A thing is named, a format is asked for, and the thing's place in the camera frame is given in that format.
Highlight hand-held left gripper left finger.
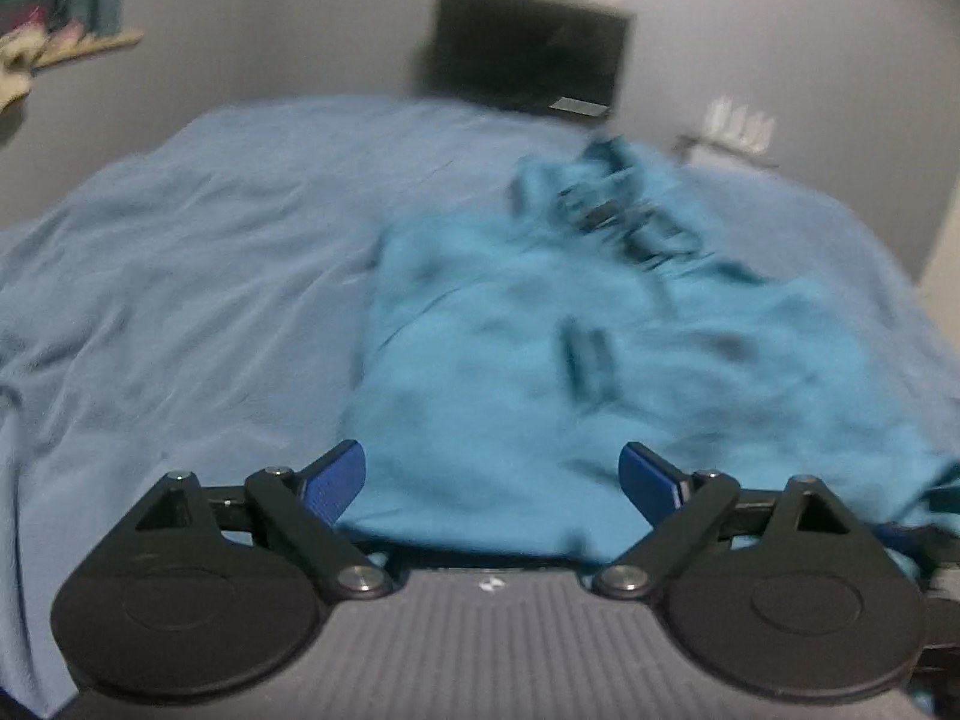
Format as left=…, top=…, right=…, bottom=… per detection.
left=135, top=441, right=395, bottom=601

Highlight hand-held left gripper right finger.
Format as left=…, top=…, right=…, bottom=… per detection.
left=592, top=442, right=860, bottom=601

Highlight teal garment with dark print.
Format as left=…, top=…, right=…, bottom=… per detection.
left=341, top=135, right=960, bottom=567

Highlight blue bed blanket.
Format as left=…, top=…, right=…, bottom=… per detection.
left=0, top=96, right=960, bottom=717

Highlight white bottles on shelf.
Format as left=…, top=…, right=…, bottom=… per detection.
left=705, top=96, right=777, bottom=147

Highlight black television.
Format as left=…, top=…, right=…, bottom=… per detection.
left=427, top=0, right=635, bottom=121

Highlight wooden window sill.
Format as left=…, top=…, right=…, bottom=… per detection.
left=30, top=30, right=143, bottom=68

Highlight pink toy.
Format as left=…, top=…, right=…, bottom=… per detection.
left=7, top=6, right=83, bottom=40

